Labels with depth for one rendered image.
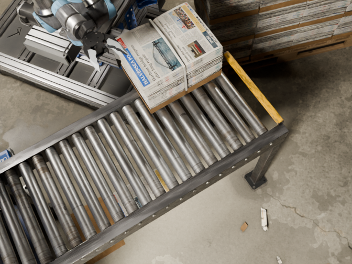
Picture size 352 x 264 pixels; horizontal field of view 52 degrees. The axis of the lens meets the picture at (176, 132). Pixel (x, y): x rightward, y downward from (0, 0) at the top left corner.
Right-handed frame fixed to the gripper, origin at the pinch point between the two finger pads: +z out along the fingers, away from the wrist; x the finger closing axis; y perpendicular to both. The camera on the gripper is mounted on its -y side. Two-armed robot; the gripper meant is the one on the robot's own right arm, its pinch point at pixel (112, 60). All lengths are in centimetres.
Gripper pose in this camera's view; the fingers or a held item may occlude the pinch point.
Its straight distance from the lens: 126.3
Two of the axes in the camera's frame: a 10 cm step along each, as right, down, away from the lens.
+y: -0.4, 4.6, 8.9
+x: -7.7, 5.6, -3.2
